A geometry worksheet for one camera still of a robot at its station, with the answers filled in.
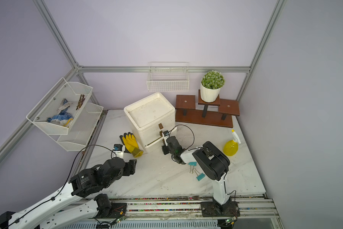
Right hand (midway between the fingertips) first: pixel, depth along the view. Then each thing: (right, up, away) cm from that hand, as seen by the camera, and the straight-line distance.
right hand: (165, 143), depth 99 cm
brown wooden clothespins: (-48, +27, -17) cm, 58 cm away
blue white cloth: (-50, +17, -27) cm, 60 cm away
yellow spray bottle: (+42, 0, -11) cm, 43 cm away
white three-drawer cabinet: (-9, +18, -14) cm, 25 cm away
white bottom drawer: (-6, -1, -6) cm, 8 cm away
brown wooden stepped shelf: (+41, +22, +11) cm, 48 cm away
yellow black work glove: (-24, 0, 0) cm, 24 cm away
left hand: (-17, -6, -26) cm, 32 cm away
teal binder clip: (+23, -18, -14) cm, 32 cm away
